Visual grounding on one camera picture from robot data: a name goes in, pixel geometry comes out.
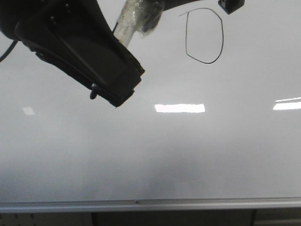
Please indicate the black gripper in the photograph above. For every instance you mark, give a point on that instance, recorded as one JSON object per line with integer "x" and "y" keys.
{"x": 74, "y": 36}

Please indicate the white black whiteboard marker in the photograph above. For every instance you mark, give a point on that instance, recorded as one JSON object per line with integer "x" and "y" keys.
{"x": 140, "y": 16}

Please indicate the black mount block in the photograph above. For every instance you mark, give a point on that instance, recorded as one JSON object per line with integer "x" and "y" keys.
{"x": 230, "y": 6}

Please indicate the white whiteboard with aluminium frame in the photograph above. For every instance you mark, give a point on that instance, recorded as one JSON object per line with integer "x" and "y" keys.
{"x": 215, "y": 122}

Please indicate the dark table frame below board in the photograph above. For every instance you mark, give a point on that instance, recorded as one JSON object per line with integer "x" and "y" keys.
{"x": 176, "y": 218}

